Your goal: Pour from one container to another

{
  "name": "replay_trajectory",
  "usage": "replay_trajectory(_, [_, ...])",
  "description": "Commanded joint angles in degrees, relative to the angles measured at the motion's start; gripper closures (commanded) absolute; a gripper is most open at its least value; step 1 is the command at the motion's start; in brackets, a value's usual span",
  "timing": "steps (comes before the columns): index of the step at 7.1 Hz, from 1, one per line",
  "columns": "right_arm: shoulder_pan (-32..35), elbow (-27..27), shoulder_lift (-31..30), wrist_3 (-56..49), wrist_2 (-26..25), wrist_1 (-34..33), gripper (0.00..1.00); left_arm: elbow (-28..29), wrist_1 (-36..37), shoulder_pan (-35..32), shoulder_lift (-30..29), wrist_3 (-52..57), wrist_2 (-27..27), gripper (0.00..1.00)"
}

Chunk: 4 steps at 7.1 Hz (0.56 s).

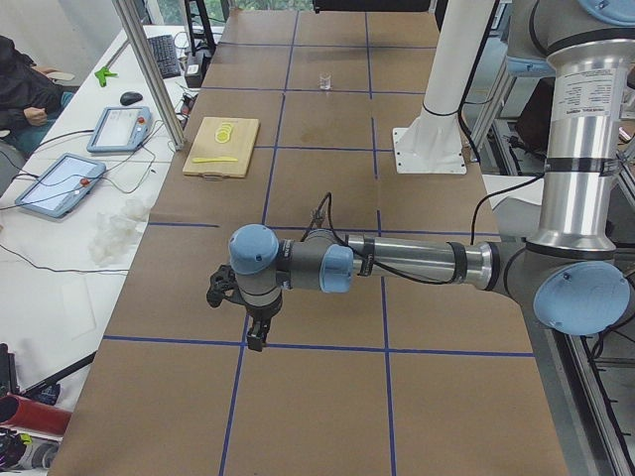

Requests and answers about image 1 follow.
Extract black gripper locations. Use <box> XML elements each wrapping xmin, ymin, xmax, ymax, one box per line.
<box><xmin>246</xmin><ymin>294</ymin><xmax>283</xmax><ymax>351</ymax></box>

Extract small glass beaker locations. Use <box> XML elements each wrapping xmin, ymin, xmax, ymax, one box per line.
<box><xmin>318</xmin><ymin>72</ymin><xmax>331</xmax><ymax>91</ymax></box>

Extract steel jigger measuring cup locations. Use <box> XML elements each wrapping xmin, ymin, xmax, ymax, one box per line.
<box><xmin>310</xmin><ymin>209</ymin><xmax>325</xmax><ymax>228</ymax></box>

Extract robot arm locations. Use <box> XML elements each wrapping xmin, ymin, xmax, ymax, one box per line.
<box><xmin>207</xmin><ymin>1</ymin><xmax>634</xmax><ymax>351</ymax></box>

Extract white crumpled cloth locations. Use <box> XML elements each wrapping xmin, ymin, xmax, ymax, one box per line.
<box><xmin>88</xmin><ymin>198</ymin><xmax>150</xmax><ymax>266</ymax></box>

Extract yellow plastic knife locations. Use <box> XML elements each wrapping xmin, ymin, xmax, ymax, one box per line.
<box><xmin>191</xmin><ymin>156</ymin><xmax>239</xmax><ymax>164</ymax></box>

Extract lemon slices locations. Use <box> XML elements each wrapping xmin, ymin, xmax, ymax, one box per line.
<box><xmin>214</xmin><ymin>122</ymin><xmax>234</xmax><ymax>144</ymax></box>

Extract wooden cutting board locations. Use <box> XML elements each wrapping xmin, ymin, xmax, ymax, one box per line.
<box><xmin>183</xmin><ymin>117</ymin><xmax>260</xmax><ymax>179</ymax></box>

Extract upper teach pendant tablet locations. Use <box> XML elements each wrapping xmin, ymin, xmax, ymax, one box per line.
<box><xmin>86</xmin><ymin>106</ymin><xmax>152</xmax><ymax>154</ymax></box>

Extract teach pendant tablet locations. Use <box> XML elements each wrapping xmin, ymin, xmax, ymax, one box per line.
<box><xmin>15</xmin><ymin>154</ymin><xmax>106</xmax><ymax>219</ymax></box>
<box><xmin>86</xmin><ymin>106</ymin><xmax>152</xmax><ymax>154</ymax></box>

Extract lower teach pendant tablet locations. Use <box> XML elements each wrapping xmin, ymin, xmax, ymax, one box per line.
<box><xmin>15</xmin><ymin>154</ymin><xmax>106</xmax><ymax>219</ymax></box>

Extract red cylinder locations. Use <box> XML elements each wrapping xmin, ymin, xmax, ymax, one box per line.
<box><xmin>1</xmin><ymin>395</ymin><xmax>72</xmax><ymax>436</ymax></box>

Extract black computer mouse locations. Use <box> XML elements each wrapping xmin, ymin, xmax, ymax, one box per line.
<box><xmin>119</xmin><ymin>91</ymin><xmax>143</xmax><ymax>106</ymax></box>

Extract black desktop box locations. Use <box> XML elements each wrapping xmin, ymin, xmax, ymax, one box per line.
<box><xmin>184</xmin><ymin>51</ymin><xmax>208</xmax><ymax>88</ymax></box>

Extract black keyboard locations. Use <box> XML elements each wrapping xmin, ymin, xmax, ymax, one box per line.
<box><xmin>148</xmin><ymin>35</ymin><xmax>181</xmax><ymax>78</ymax></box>

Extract green plastic clamp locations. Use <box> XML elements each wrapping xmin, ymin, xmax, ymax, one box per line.
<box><xmin>94</xmin><ymin>66</ymin><xmax>118</xmax><ymax>87</ymax></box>

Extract seated person in black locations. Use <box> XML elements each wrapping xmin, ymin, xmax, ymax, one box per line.
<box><xmin>1</xmin><ymin>36</ymin><xmax>71</xmax><ymax>156</ymax></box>

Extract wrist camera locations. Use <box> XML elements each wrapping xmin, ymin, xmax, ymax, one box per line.
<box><xmin>206</xmin><ymin>265</ymin><xmax>242</xmax><ymax>308</ymax></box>

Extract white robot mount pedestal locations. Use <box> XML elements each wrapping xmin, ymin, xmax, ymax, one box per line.
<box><xmin>393</xmin><ymin>0</ymin><xmax>497</xmax><ymax>175</ymax></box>

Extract aluminium frame post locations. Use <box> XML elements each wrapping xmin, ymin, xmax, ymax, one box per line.
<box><xmin>112</xmin><ymin>0</ymin><xmax>185</xmax><ymax>151</ymax></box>

